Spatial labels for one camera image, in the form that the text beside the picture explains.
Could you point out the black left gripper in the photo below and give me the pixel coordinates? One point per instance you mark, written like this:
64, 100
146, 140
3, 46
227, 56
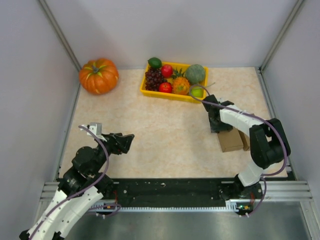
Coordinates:
124, 142

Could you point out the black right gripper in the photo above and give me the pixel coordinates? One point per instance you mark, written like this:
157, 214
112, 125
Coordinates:
216, 129

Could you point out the brown cardboard box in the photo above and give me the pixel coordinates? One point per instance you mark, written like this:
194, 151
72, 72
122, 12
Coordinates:
245, 140

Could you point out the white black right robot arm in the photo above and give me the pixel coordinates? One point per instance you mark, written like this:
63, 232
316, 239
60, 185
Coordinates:
268, 142

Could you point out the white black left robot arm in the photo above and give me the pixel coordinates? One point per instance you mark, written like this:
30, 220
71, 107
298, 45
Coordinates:
80, 188

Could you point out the light green apple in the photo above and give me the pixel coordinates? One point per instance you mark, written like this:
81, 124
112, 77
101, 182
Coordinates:
197, 90

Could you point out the orange horned melon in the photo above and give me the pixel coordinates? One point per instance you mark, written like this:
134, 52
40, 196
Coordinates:
180, 84

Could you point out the green netted melon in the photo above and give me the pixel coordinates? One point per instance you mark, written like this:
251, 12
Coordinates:
195, 73

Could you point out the red apple front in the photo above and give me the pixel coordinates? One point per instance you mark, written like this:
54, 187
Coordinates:
165, 87

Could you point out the red apple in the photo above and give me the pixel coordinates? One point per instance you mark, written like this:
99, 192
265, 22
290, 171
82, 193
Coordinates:
166, 71
165, 87

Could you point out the orange pumpkin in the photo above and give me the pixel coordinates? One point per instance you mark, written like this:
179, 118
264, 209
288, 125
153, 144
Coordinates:
99, 76

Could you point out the yellow plastic fruit tray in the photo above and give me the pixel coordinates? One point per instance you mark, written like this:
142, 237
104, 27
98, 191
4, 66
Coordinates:
173, 96

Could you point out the red apple rear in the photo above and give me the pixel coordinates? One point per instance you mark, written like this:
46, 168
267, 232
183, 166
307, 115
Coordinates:
166, 71

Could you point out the purple grape bunch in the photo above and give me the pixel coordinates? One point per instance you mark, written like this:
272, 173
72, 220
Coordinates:
153, 79

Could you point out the dark green lime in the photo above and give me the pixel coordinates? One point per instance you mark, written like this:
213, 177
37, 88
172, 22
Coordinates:
155, 63

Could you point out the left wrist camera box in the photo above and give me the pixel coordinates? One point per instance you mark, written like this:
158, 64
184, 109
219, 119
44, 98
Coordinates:
95, 129

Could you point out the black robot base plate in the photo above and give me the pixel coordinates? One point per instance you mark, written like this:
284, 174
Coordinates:
176, 192

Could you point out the white slotted cable duct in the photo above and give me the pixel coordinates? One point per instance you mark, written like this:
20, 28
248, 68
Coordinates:
228, 206

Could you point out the aluminium frame post right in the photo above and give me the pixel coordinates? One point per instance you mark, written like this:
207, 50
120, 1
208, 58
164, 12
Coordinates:
298, 6

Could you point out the aluminium frame post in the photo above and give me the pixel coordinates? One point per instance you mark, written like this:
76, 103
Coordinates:
298, 6
59, 33

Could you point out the aluminium frame post left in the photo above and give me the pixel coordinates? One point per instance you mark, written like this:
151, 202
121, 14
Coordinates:
59, 33

